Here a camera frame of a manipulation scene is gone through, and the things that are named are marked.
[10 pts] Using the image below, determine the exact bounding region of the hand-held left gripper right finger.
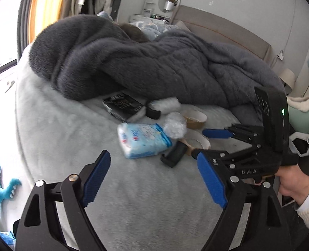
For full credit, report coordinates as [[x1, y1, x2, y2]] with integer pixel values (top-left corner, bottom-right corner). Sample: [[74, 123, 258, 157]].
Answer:
[[196, 152, 299, 251]]

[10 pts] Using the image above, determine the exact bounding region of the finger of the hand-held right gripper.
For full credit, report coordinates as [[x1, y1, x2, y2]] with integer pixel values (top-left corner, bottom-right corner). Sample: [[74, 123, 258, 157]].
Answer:
[[203, 123, 264, 147], [192, 145, 279, 181]]

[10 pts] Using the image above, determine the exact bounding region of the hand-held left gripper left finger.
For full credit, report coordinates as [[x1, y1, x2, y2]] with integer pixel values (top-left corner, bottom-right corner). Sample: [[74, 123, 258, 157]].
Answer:
[[14, 150, 111, 251]]

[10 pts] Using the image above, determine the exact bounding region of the white tape roll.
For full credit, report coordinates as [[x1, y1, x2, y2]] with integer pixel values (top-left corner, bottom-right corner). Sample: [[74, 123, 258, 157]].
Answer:
[[182, 131, 211, 155]]

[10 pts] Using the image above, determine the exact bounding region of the person's right hand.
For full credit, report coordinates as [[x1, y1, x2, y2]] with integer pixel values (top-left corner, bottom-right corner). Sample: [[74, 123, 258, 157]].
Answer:
[[278, 165, 309, 207]]

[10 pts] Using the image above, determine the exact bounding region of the brown tape roll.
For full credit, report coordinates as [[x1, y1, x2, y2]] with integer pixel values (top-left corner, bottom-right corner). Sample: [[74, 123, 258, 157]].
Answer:
[[182, 109, 208, 130]]

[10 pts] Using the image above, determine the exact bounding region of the green cushion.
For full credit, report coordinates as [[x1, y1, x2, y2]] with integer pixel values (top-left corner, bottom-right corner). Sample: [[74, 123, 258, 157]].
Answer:
[[287, 104, 309, 134]]

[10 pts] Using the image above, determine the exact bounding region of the white fluffy cloth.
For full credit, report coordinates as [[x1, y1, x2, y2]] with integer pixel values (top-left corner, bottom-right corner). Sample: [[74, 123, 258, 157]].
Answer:
[[287, 90, 309, 113]]

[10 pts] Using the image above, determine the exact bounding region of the clear plastic wrap ball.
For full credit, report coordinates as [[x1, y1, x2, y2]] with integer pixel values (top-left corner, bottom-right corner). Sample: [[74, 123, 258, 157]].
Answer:
[[163, 112, 188, 140]]

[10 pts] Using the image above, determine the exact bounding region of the black phone holder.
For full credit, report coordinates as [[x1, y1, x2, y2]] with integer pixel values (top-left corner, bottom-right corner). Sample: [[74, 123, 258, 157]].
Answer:
[[160, 142, 189, 168]]

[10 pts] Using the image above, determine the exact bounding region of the beige lamp shade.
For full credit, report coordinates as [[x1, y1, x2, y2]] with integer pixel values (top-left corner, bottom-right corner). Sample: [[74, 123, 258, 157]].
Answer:
[[278, 68, 296, 90]]

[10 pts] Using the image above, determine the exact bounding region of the white cabinet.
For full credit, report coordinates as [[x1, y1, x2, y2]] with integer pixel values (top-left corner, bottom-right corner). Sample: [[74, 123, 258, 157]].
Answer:
[[296, 31, 309, 98]]

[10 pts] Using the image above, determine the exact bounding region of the bed with grey sheet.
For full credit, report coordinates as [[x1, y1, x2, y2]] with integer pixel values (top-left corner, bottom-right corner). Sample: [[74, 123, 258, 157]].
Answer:
[[14, 42, 265, 251]]

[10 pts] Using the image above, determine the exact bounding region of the blue white tissue pack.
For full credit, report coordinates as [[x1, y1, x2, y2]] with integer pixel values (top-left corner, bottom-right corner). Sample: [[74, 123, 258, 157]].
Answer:
[[117, 122, 173, 159]]

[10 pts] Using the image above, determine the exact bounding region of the black flat box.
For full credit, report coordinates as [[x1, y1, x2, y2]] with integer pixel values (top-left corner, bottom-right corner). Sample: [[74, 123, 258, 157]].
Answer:
[[102, 91, 147, 120]]

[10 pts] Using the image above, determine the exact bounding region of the blue plush toy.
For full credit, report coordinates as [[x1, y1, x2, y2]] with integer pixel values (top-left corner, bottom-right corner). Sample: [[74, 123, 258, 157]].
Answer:
[[0, 161, 22, 228]]

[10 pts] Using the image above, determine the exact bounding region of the dark grey fluffy blanket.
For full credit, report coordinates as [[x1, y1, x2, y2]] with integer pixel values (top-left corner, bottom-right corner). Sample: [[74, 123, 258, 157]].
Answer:
[[29, 15, 285, 110]]

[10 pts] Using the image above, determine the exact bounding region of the beige padded headboard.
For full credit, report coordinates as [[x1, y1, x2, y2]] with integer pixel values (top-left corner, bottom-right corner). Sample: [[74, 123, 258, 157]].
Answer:
[[170, 5, 273, 64]]

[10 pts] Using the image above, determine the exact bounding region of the light blue fleece blanket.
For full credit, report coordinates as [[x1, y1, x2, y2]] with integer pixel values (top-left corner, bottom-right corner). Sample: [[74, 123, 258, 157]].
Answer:
[[97, 10, 176, 40]]

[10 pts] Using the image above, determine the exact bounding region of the brown plush pillow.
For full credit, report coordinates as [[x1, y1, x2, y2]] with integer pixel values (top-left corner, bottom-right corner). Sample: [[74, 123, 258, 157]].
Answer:
[[118, 23, 150, 44]]

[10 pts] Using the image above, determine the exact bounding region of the round white mirror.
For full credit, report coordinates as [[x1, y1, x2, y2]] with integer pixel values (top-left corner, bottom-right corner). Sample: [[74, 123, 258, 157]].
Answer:
[[158, 0, 181, 14]]

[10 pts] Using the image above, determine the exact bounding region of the white desktop organizer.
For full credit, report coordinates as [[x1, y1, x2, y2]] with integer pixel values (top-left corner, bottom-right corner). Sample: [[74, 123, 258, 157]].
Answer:
[[141, 0, 160, 17]]

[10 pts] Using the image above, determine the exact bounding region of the window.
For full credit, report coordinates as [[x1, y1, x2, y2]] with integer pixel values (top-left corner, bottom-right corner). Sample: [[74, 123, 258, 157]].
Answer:
[[0, 0, 19, 79]]

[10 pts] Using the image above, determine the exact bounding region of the yellow curtain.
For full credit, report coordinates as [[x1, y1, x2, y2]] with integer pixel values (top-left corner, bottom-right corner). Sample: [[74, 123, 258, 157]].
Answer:
[[29, 0, 71, 43]]

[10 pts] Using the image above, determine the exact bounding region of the dark grey curtain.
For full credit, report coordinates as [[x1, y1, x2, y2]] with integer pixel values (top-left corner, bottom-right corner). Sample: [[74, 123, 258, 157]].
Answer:
[[16, 0, 37, 59]]

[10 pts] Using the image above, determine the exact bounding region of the white chair frame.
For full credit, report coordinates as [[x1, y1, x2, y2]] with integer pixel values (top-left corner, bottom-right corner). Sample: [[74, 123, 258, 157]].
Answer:
[[289, 128, 309, 158]]

